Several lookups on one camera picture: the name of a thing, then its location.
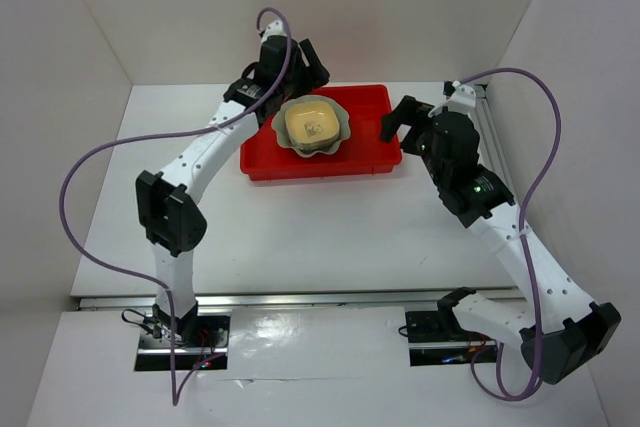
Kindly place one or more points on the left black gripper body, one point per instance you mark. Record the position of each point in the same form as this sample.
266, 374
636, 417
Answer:
296, 83

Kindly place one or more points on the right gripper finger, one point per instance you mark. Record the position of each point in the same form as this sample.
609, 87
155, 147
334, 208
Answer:
413, 142
409, 112

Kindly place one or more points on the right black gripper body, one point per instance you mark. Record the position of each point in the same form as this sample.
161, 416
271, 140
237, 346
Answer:
433, 161

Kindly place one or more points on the large green scalloped bowl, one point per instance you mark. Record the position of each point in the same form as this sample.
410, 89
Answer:
329, 148

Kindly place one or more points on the yellow square dish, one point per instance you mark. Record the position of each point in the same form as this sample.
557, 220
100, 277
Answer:
311, 123

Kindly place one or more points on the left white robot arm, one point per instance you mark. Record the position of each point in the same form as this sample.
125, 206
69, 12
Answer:
167, 201

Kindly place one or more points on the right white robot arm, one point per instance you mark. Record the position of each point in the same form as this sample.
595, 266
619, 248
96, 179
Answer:
563, 326

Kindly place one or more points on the red plastic bin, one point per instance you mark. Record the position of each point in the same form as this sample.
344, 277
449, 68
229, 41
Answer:
262, 159

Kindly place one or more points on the aluminium rail right side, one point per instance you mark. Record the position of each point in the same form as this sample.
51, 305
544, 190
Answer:
491, 151

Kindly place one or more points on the aluminium rail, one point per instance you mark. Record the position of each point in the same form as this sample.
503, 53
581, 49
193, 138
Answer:
491, 151
282, 300

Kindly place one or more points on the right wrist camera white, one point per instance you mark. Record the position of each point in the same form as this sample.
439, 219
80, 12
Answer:
460, 98

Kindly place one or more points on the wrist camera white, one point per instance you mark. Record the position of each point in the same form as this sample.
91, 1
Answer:
275, 28
460, 98

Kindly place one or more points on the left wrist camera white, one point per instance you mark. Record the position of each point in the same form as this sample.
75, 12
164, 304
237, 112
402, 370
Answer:
275, 28

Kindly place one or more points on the aluminium rail front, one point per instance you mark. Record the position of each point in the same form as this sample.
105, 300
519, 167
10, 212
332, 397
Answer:
282, 300

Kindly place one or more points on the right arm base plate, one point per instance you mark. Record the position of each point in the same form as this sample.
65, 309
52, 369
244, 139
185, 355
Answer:
430, 343

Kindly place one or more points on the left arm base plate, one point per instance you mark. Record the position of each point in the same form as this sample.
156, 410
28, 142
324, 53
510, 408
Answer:
206, 346

